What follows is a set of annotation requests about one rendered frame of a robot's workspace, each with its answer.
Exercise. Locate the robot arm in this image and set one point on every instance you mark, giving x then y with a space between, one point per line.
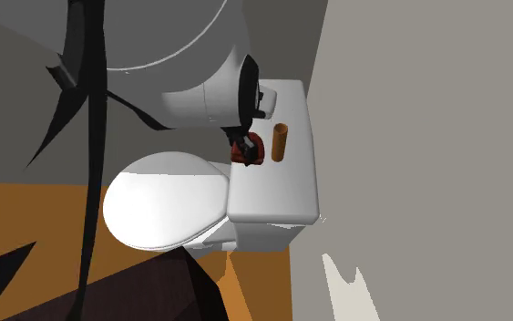
180 49

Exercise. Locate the orange cardboard tube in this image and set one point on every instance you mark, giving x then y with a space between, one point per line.
279 143

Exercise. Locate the white toilet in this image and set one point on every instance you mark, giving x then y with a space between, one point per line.
273 191

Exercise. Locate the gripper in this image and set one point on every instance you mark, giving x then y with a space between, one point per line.
241 137

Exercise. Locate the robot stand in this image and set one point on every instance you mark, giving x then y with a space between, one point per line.
140 289

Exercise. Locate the red rounded object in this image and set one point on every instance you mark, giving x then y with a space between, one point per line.
260 149

